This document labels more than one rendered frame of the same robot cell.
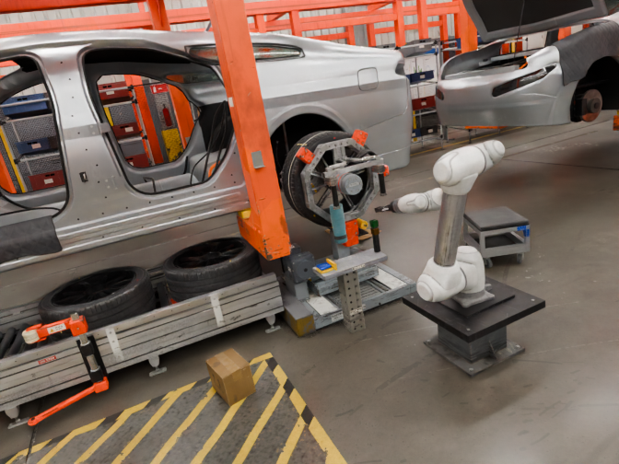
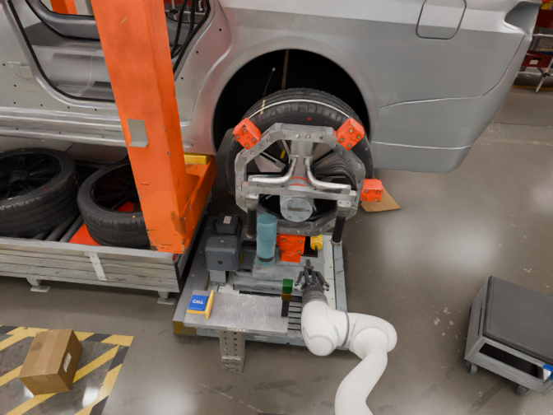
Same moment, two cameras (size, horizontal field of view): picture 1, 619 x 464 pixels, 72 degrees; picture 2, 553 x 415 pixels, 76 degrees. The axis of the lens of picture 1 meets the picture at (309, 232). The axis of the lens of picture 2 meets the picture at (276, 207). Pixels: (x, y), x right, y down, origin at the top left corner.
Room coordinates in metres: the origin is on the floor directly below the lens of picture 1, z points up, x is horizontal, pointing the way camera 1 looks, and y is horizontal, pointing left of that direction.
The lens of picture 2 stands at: (1.61, -0.69, 1.75)
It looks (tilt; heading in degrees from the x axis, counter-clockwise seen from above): 39 degrees down; 23
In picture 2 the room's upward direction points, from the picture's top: 3 degrees clockwise
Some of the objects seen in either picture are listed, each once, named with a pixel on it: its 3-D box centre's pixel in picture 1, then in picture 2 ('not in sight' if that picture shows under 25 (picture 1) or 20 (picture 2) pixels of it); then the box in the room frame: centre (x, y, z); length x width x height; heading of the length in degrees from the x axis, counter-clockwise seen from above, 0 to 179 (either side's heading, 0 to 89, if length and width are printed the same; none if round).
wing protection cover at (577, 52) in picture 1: (583, 53); not in sight; (4.30, -2.90, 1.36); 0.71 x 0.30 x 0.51; 110
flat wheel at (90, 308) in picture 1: (100, 302); (20, 190); (2.57, 1.42, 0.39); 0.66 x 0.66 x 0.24
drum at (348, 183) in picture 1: (345, 182); (297, 194); (2.75, -0.29, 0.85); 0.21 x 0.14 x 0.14; 20
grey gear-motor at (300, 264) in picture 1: (296, 269); (228, 243); (2.87, 0.14, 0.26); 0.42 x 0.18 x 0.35; 20
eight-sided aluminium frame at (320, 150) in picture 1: (341, 181); (297, 184); (2.82, -0.27, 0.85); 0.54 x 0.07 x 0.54; 110
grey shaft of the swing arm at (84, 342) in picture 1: (88, 352); not in sight; (2.11, 1.32, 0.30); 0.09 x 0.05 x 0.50; 110
